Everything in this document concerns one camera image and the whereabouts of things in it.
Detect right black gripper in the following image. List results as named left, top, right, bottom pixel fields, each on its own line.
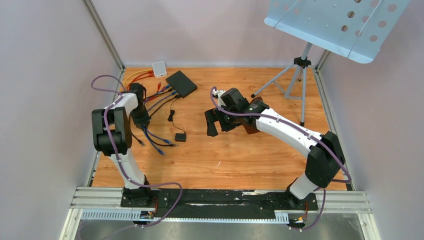
left=205, top=105, right=241, bottom=137

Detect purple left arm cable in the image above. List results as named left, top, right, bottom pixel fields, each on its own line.
left=79, top=74, right=184, bottom=240

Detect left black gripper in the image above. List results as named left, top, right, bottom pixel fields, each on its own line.
left=130, top=105, right=152, bottom=131

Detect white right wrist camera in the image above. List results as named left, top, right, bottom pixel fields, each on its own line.
left=212, top=90, right=226, bottom=99

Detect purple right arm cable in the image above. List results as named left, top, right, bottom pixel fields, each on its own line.
left=209, top=86, right=353, bottom=232

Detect black network switch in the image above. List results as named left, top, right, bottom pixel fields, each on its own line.
left=165, top=70, right=198, bottom=99

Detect silver music stand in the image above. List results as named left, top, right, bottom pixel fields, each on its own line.
left=264, top=0, right=413, bottom=126

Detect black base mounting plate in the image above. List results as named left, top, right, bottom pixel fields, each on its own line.
left=120, top=188, right=319, bottom=220

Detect brown wooden metronome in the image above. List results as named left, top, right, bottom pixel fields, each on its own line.
left=243, top=96, right=266, bottom=135

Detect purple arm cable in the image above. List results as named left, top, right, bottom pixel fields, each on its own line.
left=79, top=74, right=184, bottom=240
left=209, top=86, right=353, bottom=232

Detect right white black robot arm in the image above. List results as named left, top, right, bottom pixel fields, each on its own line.
left=204, top=86, right=347, bottom=209

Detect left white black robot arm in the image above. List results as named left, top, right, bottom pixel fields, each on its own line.
left=91, top=83, right=153, bottom=207

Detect red network cable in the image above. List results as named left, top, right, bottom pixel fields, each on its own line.
left=125, top=72, right=156, bottom=91

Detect small white router box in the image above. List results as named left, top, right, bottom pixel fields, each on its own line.
left=152, top=61, right=168, bottom=78

